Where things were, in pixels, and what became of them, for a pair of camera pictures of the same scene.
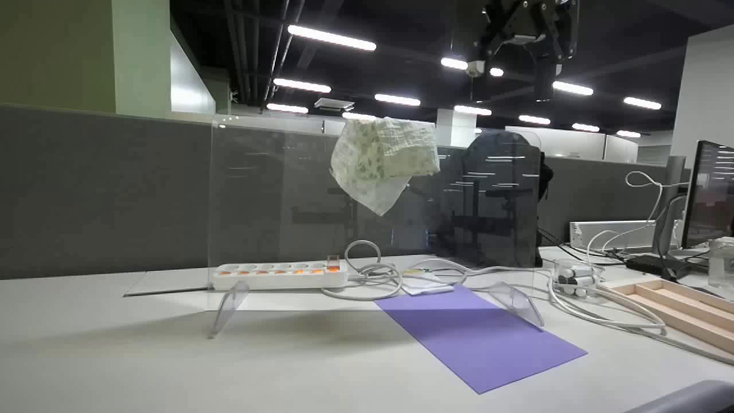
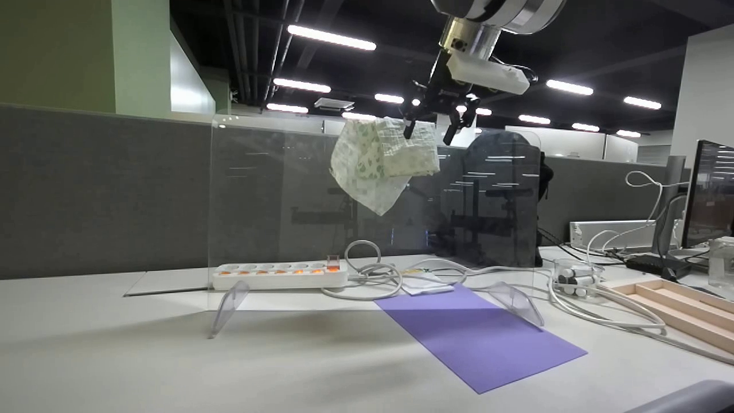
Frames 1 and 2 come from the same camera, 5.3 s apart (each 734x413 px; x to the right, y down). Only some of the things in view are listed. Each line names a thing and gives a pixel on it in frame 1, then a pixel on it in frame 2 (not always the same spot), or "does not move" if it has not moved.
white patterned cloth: [380, 156] does not move
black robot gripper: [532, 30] → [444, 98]
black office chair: [489, 201] does not move
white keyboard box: [610, 235] does not move
